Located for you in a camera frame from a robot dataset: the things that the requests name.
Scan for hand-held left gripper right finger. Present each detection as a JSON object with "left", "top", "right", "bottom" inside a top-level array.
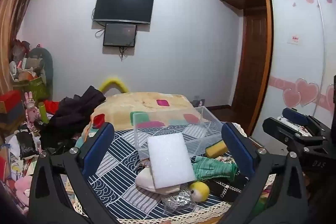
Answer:
[{"left": 221, "top": 122, "right": 309, "bottom": 224}]

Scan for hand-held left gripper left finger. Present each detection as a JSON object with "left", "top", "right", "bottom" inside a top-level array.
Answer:
[{"left": 28, "top": 122, "right": 118, "bottom": 224}]

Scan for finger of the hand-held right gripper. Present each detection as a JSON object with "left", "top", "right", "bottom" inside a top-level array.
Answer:
[
  {"left": 282, "top": 108, "right": 332, "bottom": 132},
  {"left": 263, "top": 117, "right": 327, "bottom": 148}
]

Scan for white red small packet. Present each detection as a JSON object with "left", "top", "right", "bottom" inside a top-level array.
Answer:
[{"left": 278, "top": 115, "right": 313, "bottom": 137}]

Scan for white foam block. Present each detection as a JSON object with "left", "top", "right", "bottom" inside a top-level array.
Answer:
[{"left": 147, "top": 133, "right": 197, "bottom": 190}]

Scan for clear plastic box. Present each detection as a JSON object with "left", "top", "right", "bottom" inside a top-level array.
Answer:
[{"left": 133, "top": 106, "right": 226, "bottom": 159}]

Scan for yellow sponge cylinder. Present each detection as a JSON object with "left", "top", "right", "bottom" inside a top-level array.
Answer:
[{"left": 205, "top": 140, "right": 228, "bottom": 159}]

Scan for green knitted cloth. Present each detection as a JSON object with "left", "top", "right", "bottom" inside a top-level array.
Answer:
[{"left": 192, "top": 156, "right": 238, "bottom": 183}]

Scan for blue white patterned bedsheet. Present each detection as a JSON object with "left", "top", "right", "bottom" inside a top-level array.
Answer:
[{"left": 76, "top": 122, "right": 265, "bottom": 220}]

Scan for black checkered cloth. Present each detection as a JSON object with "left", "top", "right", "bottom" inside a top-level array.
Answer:
[{"left": 207, "top": 175, "right": 250, "bottom": 203}]

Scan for black clothing pile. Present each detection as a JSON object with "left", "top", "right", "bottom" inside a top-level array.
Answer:
[{"left": 34, "top": 85, "right": 107, "bottom": 149}]

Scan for beige blanket with coloured patches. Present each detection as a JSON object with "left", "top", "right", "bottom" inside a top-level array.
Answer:
[{"left": 91, "top": 92, "right": 200, "bottom": 131}]

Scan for white sliding door pink hearts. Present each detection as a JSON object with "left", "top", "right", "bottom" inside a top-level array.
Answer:
[{"left": 249, "top": 0, "right": 336, "bottom": 141}]

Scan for yellow round plush toy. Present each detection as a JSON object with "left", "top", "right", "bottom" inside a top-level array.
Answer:
[{"left": 189, "top": 181, "right": 210, "bottom": 201}]

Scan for cream fabric pouch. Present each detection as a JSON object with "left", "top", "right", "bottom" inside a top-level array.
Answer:
[{"left": 135, "top": 166, "right": 182, "bottom": 194}]

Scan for red cloth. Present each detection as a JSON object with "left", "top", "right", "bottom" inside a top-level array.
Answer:
[{"left": 43, "top": 100, "right": 62, "bottom": 115}]

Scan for green tube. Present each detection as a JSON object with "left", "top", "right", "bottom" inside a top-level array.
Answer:
[{"left": 38, "top": 102, "right": 49, "bottom": 125}]

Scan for yellow foam arch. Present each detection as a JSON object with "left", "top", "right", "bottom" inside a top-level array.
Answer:
[{"left": 98, "top": 77, "right": 131, "bottom": 96}]

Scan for brown wooden door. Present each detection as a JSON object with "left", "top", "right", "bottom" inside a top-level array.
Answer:
[{"left": 230, "top": 9, "right": 271, "bottom": 111}]

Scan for black shiny bag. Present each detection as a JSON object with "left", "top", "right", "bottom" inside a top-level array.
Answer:
[{"left": 16, "top": 131, "right": 40, "bottom": 159}]

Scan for pink bunny plush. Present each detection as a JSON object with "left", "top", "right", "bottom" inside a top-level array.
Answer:
[{"left": 23, "top": 91, "right": 40, "bottom": 133}]

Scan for crumpled clear plastic wrap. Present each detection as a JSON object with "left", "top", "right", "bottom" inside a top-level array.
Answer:
[{"left": 160, "top": 190, "right": 198, "bottom": 214}]

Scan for green cardboard box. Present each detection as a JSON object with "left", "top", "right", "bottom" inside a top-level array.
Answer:
[{"left": 13, "top": 76, "right": 51, "bottom": 102}]

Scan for pink plush toy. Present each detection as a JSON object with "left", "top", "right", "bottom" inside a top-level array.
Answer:
[{"left": 14, "top": 176, "right": 34, "bottom": 208}]

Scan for red box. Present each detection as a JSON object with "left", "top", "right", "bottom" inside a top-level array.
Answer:
[{"left": 0, "top": 90, "right": 26, "bottom": 114}]

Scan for brown striped curtain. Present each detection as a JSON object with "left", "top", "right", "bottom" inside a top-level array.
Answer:
[{"left": 0, "top": 0, "right": 48, "bottom": 94}]

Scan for beaded keychain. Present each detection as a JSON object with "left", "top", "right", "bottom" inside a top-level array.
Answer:
[{"left": 136, "top": 158, "right": 152, "bottom": 170}]

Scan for black cable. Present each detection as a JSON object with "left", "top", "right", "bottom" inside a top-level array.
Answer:
[{"left": 119, "top": 46, "right": 132, "bottom": 61}]

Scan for small black wall monitor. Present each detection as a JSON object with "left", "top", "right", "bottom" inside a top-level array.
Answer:
[{"left": 103, "top": 23, "right": 138, "bottom": 47}]

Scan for large black wall television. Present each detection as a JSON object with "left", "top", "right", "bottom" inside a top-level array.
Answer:
[{"left": 93, "top": 0, "right": 155, "bottom": 25}]

